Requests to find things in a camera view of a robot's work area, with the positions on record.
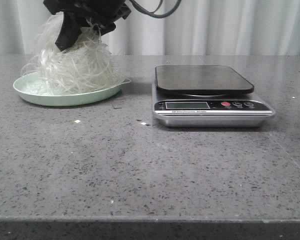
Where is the silver black kitchen scale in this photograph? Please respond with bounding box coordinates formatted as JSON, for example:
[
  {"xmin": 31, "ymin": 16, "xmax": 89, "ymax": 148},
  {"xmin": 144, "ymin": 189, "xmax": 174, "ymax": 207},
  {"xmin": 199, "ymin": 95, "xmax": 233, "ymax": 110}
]
[{"xmin": 152, "ymin": 65, "xmax": 276, "ymax": 128}]

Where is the white pleated curtain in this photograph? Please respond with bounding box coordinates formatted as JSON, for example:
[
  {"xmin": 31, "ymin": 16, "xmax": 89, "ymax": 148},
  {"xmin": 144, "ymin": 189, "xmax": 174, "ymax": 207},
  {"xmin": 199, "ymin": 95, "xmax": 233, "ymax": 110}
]
[{"xmin": 0, "ymin": 0, "xmax": 300, "ymax": 56}]

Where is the white vermicelli noodle bundle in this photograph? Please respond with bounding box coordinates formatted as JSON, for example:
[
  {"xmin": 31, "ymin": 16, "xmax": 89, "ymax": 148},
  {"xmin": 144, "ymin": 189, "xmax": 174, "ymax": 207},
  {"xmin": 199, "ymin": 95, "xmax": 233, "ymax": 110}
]
[{"xmin": 20, "ymin": 13, "xmax": 128, "ymax": 96}]

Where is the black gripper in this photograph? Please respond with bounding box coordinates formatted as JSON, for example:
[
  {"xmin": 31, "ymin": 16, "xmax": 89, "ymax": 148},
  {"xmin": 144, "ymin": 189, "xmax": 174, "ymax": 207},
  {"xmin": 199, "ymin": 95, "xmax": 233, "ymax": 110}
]
[{"xmin": 43, "ymin": 0, "xmax": 131, "ymax": 52}]

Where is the light green round plate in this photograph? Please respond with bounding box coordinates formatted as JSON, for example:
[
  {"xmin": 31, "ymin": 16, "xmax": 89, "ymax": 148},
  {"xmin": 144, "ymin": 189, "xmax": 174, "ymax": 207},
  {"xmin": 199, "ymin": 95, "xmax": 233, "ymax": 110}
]
[{"xmin": 13, "ymin": 72, "xmax": 131, "ymax": 107}]

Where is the grey cable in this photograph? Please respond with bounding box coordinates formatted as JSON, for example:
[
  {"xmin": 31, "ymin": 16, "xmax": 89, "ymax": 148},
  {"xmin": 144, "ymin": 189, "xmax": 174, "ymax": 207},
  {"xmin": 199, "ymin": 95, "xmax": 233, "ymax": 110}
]
[{"xmin": 128, "ymin": 0, "xmax": 183, "ymax": 19}]

